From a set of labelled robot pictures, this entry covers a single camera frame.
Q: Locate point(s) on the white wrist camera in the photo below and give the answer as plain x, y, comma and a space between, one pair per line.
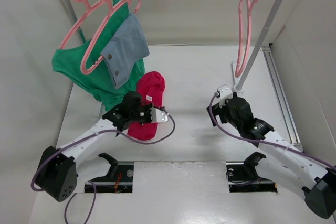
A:
223, 93
159, 115

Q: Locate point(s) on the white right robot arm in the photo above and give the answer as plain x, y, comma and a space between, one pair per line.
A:
310, 178

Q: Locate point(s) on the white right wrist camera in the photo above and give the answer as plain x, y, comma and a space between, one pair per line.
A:
223, 93

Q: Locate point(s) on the pink hanger with garments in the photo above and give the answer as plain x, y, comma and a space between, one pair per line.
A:
100, 36

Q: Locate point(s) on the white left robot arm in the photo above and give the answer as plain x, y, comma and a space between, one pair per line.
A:
57, 170

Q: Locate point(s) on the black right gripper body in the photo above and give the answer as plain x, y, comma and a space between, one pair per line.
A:
224, 115

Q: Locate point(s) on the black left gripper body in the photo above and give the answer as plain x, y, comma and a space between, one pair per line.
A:
142, 115

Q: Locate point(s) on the blue denim garment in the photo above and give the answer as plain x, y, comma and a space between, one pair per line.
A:
126, 47

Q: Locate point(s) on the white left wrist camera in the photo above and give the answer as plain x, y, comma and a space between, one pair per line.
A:
159, 115

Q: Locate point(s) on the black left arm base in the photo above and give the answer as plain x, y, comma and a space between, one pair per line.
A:
105, 174

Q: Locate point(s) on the green garment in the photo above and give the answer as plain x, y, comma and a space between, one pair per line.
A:
98, 83

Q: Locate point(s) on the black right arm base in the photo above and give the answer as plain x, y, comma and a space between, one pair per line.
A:
243, 178

